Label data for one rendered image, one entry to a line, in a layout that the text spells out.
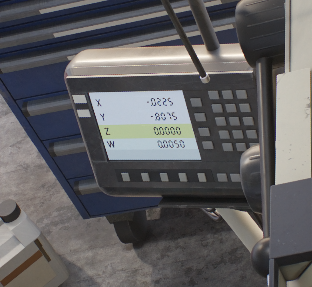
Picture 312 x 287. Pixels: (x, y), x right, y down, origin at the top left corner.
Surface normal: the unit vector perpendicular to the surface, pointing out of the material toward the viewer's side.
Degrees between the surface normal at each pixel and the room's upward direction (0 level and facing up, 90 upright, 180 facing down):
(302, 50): 45
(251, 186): 55
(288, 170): 0
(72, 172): 90
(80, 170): 90
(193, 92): 70
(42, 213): 0
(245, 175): 37
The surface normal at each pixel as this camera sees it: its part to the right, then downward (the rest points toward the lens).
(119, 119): -0.40, 0.50
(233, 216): -0.18, 0.17
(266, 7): -0.37, -0.49
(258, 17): -0.36, -0.25
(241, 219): 0.14, -0.04
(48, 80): -0.11, 0.75
